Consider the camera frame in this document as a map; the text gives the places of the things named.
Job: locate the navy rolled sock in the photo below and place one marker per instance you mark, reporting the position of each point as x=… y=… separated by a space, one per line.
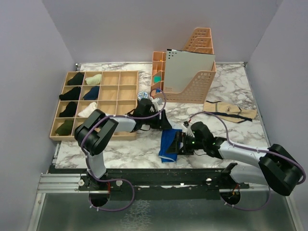
x=92 y=94

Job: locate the dark green rolled sock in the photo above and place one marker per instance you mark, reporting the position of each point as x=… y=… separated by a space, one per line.
x=65 y=128

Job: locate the grey white folder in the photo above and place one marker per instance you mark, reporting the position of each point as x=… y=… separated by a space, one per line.
x=182 y=66

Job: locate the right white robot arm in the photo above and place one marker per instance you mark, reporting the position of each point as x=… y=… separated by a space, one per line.
x=273 y=166

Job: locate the wooden compartment tray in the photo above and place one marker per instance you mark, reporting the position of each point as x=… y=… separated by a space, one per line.
x=117 y=96

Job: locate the aluminium extrusion rail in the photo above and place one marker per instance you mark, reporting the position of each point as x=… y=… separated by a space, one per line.
x=58 y=183

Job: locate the white rolled sock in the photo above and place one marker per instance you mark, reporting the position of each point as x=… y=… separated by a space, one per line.
x=86 y=110

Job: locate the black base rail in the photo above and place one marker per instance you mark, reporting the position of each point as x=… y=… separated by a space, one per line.
x=161 y=184

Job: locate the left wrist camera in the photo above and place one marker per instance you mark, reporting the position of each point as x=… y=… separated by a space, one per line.
x=157 y=102

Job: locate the blue patterned round tin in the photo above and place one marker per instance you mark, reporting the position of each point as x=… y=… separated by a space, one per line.
x=142 y=95

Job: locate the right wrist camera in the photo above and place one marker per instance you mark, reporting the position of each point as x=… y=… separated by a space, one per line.
x=188 y=131

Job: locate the blue boxer underwear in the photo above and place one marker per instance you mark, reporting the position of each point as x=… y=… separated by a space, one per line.
x=167 y=139

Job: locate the black rolled sock top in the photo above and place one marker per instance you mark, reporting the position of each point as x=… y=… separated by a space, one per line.
x=76 y=80

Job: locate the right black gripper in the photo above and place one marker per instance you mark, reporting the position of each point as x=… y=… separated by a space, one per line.
x=174 y=147

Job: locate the pale green rolled sock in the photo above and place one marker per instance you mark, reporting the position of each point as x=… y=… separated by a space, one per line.
x=93 y=80

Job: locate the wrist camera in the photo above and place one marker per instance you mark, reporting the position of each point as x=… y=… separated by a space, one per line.
x=157 y=102
x=188 y=131

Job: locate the beige underwear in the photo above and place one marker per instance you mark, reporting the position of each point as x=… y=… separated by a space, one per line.
x=230 y=112

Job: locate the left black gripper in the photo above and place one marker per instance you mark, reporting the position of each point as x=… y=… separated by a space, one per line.
x=165 y=124

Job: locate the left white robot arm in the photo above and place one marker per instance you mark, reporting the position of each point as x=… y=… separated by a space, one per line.
x=97 y=130

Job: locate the peach file organizer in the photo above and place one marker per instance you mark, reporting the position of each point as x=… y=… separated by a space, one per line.
x=196 y=91

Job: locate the black rolled sock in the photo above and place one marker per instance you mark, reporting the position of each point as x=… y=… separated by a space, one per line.
x=70 y=110
x=76 y=80
x=71 y=95

